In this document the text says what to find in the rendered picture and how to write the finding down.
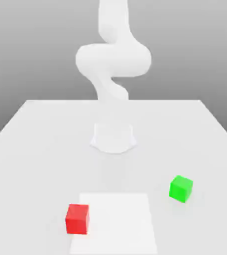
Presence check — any small green cube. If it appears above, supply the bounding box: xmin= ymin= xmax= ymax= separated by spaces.
xmin=169 ymin=175 xmax=194 ymax=204

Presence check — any small red cube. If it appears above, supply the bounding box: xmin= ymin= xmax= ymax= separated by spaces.
xmin=65 ymin=203 xmax=90 ymax=235

